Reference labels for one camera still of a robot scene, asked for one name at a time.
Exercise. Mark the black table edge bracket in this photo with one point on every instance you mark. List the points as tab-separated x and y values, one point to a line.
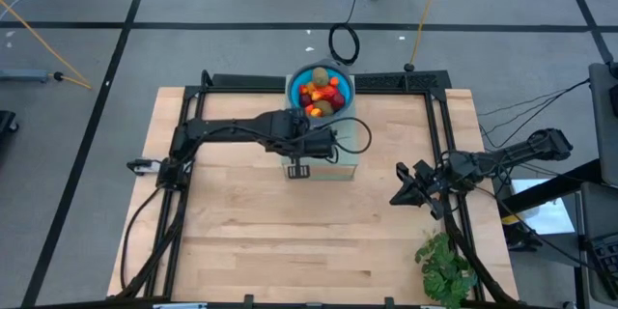
248	300
389	302

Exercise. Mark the green leafy potted plant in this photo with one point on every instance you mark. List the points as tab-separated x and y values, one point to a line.
444	270

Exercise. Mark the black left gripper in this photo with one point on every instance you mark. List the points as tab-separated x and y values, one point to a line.
316	142

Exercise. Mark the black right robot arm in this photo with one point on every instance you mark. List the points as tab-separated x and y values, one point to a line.
512	157

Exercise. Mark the blue collapsible bowl grey rim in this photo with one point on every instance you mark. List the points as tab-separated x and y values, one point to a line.
294	82

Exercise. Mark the silver corner bracket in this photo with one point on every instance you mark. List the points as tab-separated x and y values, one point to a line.
178	306

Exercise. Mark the white sheet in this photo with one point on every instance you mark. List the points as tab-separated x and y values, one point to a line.
545	215

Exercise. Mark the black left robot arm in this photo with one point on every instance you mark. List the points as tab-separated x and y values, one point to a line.
227	132

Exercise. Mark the black keyboard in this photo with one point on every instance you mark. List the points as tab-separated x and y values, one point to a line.
606	253

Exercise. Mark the red orange mango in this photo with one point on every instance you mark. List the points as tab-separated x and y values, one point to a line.
327	92

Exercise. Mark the round yellow-orange pepper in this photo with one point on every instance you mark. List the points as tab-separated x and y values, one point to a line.
317	112

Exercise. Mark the wrinkled red-orange pepper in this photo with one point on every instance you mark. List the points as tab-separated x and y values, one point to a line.
303	89

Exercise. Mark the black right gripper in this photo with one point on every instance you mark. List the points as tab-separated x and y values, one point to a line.
429	181

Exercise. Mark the black aluminium rig frame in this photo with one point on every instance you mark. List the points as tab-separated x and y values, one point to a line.
232	90

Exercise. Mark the grey cabinet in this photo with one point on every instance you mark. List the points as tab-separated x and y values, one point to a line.
603	120

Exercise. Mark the grey metal stand foot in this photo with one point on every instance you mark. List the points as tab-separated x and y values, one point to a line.
21	75

